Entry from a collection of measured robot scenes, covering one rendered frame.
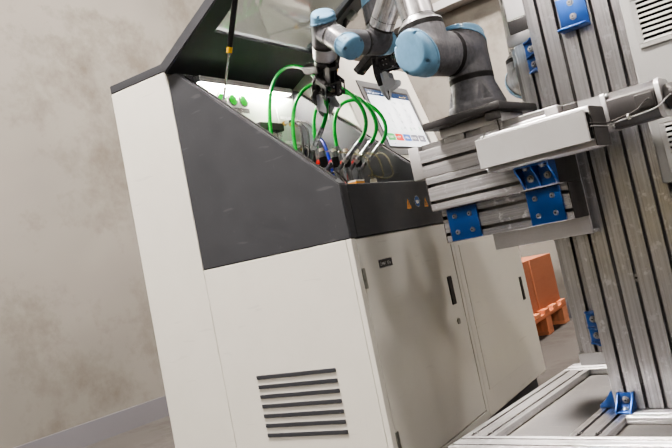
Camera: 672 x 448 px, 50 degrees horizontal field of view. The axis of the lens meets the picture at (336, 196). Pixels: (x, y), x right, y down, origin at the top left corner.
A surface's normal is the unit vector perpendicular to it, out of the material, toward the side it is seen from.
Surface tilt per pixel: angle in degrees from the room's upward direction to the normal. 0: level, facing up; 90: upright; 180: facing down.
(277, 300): 90
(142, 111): 90
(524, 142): 90
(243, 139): 90
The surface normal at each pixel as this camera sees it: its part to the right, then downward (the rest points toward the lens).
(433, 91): -0.63, 0.07
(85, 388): 0.75, -0.21
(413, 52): -0.75, 0.24
